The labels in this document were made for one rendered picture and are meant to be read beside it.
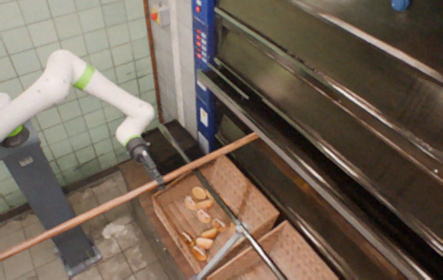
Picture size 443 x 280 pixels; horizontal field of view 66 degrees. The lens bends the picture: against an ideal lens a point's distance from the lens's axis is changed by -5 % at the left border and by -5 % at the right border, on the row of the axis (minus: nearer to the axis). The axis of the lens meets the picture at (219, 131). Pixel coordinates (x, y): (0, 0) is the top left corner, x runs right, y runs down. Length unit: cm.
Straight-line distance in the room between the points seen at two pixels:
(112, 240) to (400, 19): 241
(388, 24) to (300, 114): 52
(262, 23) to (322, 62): 32
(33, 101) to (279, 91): 97
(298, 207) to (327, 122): 55
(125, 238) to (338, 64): 212
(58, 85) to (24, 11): 96
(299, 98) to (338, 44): 31
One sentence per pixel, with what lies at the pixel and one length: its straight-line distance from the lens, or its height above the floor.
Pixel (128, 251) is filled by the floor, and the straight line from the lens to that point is 277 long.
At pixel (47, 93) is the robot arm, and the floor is 161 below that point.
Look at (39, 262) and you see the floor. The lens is 294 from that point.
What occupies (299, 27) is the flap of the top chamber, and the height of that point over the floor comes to 182.
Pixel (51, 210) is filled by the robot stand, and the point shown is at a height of 69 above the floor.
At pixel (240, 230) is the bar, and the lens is 142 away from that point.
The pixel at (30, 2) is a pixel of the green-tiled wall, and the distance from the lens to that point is 231.
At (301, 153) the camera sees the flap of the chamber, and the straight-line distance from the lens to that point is 138.
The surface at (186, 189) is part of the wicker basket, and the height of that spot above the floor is 64.
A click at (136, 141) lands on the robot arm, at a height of 124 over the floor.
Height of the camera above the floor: 239
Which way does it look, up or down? 43 degrees down
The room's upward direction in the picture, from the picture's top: 1 degrees clockwise
